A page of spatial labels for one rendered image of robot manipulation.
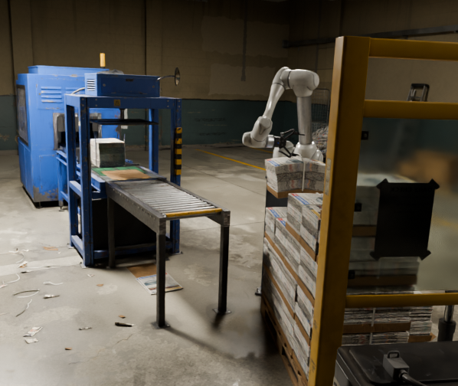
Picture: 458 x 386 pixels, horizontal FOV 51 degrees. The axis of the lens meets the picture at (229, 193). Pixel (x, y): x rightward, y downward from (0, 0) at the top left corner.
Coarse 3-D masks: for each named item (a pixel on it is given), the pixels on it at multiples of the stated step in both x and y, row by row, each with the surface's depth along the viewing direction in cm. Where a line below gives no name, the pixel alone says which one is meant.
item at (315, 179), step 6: (312, 162) 329; (318, 162) 334; (312, 168) 324; (318, 168) 325; (324, 168) 326; (312, 174) 325; (318, 174) 326; (324, 174) 327; (312, 180) 327; (318, 180) 327; (306, 186) 327; (312, 186) 328; (318, 186) 329
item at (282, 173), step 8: (272, 160) 340; (280, 160) 337; (288, 160) 335; (272, 168) 327; (280, 168) 320; (288, 168) 321; (296, 168) 323; (272, 176) 333; (280, 176) 322; (288, 176) 323; (296, 176) 324; (272, 184) 338; (280, 184) 323; (288, 184) 325; (296, 184) 325
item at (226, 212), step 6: (162, 180) 450; (174, 186) 426; (180, 186) 425; (186, 192) 403; (192, 192) 403; (204, 198) 383; (216, 204) 364; (222, 210) 350; (228, 210) 350; (210, 216) 368; (216, 216) 359; (222, 216) 351; (228, 216) 350; (216, 222) 360; (222, 222) 351; (228, 222) 351
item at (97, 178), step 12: (96, 168) 496; (108, 168) 499; (120, 168) 502; (132, 168) 504; (144, 168) 511; (96, 180) 445; (108, 180) 441; (120, 180) 444; (132, 180) 449; (144, 180) 455
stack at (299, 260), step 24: (264, 240) 355; (288, 240) 292; (312, 264) 247; (264, 288) 357; (288, 288) 289; (312, 288) 245; (264, 312) 355; (288, 312) 292; (312, 312) 246; (288, 336) 292
